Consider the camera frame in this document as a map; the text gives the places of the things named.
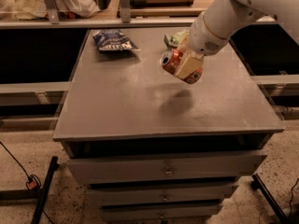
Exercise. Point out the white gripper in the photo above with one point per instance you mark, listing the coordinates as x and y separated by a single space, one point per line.
204 38

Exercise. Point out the red coke can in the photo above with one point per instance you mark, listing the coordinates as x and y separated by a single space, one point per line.
170 61

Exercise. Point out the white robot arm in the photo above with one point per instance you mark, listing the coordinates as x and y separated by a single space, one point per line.
244 12

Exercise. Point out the green chip bag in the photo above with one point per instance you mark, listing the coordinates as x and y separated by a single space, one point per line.
174 40

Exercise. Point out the blue chip bag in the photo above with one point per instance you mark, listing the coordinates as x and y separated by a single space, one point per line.
113 40

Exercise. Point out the grey drawer cabinet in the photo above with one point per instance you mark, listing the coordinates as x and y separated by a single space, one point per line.
122 103

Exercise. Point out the top grey drawer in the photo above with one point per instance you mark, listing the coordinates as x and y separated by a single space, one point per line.
165 167

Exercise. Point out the grey drawer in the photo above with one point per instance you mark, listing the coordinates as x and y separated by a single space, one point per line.
165 167
160 212
162 193

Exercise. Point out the white cloth on shelf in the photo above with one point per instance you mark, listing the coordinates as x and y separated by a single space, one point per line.
36 9

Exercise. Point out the black stand leg right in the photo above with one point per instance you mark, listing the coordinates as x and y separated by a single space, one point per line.
257 183

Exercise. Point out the black stand leg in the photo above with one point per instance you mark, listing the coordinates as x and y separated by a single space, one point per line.
257 183
43 193

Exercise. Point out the bottom grey drawer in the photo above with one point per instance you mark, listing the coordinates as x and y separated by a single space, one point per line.
160 212

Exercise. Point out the middle grey drawer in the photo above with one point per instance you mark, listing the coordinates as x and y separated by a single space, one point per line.
162 193

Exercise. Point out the black stand leg left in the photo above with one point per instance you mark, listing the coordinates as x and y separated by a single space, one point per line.
43 193

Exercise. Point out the grey metal bracket middle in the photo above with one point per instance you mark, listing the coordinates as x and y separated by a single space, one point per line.
125 12

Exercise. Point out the grey metal bracket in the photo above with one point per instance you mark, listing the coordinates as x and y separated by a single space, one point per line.
125 12
52 11

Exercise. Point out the grey metal bracket left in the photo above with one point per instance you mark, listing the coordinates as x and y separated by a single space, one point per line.
52 11

